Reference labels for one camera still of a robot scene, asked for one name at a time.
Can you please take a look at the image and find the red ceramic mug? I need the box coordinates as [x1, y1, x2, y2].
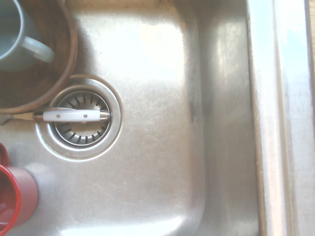
[0, 142, 39, 234]

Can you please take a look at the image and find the grey ceramic mug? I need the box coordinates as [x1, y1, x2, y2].
[0, 0, 55, 72]

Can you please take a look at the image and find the round metal drain strainer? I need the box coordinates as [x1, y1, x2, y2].
[35, 75, 123, 162]

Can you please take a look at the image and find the white-handled riveted table knife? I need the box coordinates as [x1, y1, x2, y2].
[0, 108, 113, 125]

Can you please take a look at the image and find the brown wooden bowl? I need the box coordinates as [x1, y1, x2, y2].
[0, 0, 78, 114]

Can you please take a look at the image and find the stainless steel double sink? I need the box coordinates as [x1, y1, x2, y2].
[0, 0, 315, 236]

